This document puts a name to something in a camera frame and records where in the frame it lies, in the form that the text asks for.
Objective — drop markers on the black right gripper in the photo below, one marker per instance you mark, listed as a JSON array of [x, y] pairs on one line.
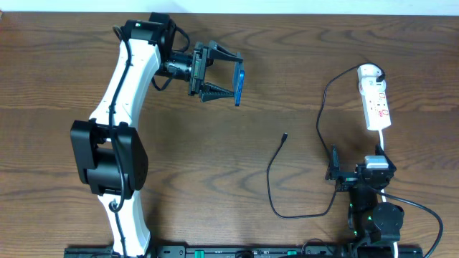
[[347, 176]]

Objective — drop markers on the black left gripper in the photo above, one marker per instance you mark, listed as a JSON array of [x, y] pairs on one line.
[[197, 68]]

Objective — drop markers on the blue Galaxy smartphone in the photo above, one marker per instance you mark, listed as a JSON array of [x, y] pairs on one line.
[[238, 82]]

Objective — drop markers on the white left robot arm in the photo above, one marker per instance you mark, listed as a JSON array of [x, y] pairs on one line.
[[109, 154]]

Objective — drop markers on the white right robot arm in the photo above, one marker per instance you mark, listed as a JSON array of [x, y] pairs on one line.
[[376, 224]]

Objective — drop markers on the white USB charger adapter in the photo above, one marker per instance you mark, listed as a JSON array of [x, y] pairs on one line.
[[370, 86]]

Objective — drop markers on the white power strip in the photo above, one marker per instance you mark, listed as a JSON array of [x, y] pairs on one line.
[[376, 110]]

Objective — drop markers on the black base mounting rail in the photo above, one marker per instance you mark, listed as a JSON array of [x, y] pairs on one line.
[[314, 250]]

